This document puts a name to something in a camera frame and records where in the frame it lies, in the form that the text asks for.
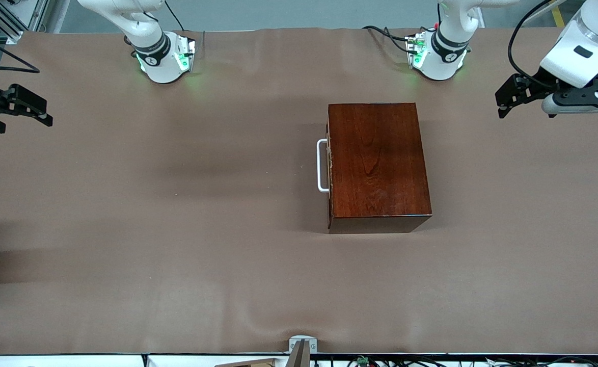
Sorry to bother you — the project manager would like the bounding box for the wooden drawer with white handle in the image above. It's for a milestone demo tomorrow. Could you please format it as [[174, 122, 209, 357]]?
[[317, 138, 333, 193]]

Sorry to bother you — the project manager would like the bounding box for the dark brown wooden cabinet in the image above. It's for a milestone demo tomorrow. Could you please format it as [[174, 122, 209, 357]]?
[[327, 102, 432, 234]]

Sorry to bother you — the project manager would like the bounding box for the brown table mat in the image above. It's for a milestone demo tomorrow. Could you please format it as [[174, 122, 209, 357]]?
[[0, 28, 598, 356]]

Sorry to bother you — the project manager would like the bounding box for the light wooden board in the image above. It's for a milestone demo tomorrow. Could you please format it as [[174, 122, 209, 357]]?
[[215, 358, 279, 367]]

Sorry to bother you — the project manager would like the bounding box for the silver aluminium post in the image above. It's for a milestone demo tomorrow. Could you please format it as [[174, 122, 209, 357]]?
[[26, 0, 70, 34]]

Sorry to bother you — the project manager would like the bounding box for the black base power cable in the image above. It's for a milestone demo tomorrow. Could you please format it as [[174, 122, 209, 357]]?
[[362, 24, 413, 56], [164, 0, 187, 32]]

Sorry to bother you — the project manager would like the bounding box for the grey metal camera bracket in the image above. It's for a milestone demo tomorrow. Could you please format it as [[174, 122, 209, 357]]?
[[286, 335, 318, 367]]

